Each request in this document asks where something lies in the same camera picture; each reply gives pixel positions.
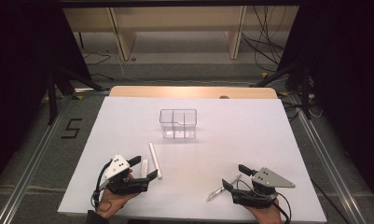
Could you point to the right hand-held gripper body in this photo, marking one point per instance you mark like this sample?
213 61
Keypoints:
273 179

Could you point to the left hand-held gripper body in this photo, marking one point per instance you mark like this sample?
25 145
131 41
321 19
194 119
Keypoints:
116 166

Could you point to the long white pen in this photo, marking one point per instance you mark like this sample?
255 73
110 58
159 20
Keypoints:
155 160

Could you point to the clear plastic organizer box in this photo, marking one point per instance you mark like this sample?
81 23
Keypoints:
177 124

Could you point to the person's left hand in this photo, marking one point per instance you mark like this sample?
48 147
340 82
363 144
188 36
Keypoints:
113 200

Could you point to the person's right hand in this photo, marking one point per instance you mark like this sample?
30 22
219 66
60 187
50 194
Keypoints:
267 215

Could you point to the white table sheet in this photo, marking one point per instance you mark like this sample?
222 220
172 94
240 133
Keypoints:
237 140

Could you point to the dark round table grommet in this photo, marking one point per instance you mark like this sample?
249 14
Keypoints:
224 97

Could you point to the yellow tape piece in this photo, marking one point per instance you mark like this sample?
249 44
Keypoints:
264 75
78 97
283 93

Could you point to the light wooden table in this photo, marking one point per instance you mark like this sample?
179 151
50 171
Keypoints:
175 92

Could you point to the black tripod stand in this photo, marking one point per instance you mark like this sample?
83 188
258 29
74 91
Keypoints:
52 102
305 93

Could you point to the light wooden shelf unit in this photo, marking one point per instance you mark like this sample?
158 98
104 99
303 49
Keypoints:
125 40

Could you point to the black curtain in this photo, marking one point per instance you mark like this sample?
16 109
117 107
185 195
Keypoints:
20 77
346 77

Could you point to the aluminium floor rail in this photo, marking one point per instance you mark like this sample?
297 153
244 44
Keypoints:
330 168
23 186

